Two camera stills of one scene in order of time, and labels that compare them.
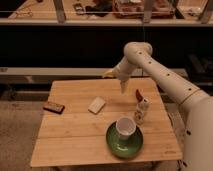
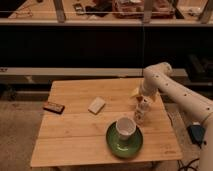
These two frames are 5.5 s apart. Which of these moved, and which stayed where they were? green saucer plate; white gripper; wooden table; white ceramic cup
Moved: white gripper
Stayed: white ceramic cup; green saucer plate; wooden table
